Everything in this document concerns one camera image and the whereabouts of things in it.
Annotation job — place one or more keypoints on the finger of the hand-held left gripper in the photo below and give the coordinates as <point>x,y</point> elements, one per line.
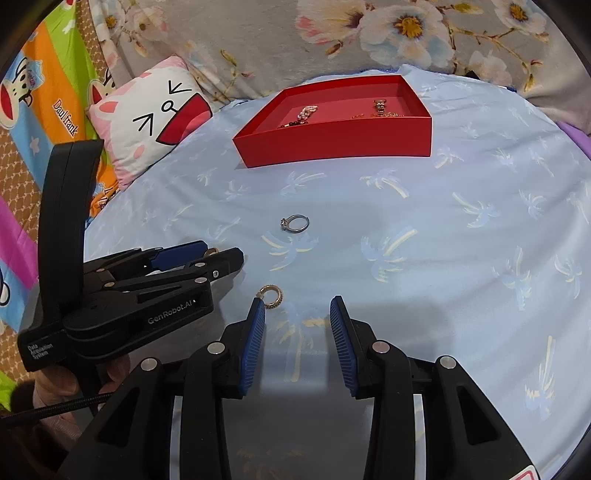
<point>180,255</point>
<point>221,263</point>

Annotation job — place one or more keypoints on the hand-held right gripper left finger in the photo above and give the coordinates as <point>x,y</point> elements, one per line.
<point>254,350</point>

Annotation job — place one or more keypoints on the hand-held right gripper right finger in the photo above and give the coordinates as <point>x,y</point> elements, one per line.
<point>344,350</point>

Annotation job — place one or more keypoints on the gold hoop earring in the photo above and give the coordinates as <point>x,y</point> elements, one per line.
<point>212,252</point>
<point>277,300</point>

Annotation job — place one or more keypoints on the red cardboard box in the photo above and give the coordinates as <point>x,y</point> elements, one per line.
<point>332,138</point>

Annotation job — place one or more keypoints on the gold wristwatch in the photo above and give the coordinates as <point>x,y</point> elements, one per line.
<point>379,106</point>

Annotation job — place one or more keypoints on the person's left hand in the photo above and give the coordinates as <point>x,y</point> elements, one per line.
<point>115,374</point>

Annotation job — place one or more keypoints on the light blue palm-print sheet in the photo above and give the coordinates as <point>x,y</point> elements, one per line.
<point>415,230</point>

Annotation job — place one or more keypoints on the pink white cat pillow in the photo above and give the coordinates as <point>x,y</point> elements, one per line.
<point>138,106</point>

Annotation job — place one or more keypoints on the grey floral blanket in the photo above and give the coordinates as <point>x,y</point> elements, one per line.
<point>277,37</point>

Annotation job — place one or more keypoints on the purple cloth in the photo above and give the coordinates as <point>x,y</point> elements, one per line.
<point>577,138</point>

